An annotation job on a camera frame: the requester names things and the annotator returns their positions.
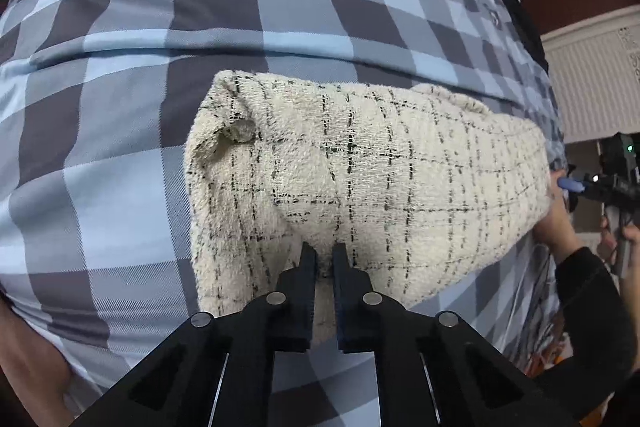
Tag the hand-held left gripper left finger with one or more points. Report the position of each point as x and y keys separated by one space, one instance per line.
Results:
x=302 y=307

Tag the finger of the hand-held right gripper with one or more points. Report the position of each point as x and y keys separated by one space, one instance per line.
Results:
x=572 y=203
x=570 y=184

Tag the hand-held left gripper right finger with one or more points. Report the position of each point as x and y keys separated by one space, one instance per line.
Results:
x=345 y=302

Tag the cream plaid button shirt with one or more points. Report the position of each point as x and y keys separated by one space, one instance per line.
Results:
x=375 y=182

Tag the person's right hand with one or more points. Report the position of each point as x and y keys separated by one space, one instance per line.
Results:
x=607 y=237

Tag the white louvred door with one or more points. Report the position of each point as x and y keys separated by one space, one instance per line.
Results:
x=590 y=82

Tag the grey printed bed sheet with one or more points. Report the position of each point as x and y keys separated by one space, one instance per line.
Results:
x=540 y=332

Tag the dark cloth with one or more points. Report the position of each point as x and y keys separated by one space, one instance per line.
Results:
x=525 y=27

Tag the blue checked blanket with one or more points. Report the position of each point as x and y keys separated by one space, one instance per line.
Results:
x=200 y=7

